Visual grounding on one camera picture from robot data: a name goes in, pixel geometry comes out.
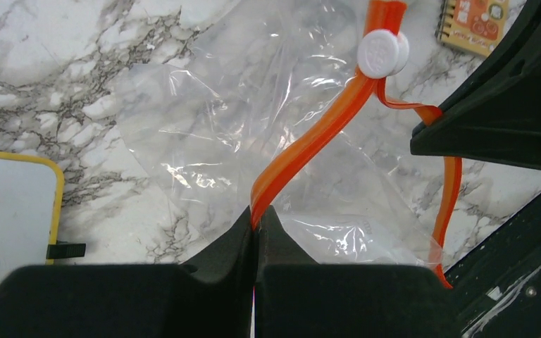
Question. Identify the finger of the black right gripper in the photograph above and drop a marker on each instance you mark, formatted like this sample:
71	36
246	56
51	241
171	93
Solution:
495	115

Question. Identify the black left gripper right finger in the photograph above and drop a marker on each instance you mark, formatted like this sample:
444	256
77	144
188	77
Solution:
294	296

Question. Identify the white yellow-edged cutting board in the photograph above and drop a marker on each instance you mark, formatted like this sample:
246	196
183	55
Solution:
31	192

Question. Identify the clear orange zip top bag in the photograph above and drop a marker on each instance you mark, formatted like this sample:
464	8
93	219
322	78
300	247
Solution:
275	112

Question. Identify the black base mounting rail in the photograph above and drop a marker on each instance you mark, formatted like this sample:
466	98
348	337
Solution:
497	286

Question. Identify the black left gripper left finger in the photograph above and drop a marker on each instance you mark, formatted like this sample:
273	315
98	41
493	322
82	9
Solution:
208	295

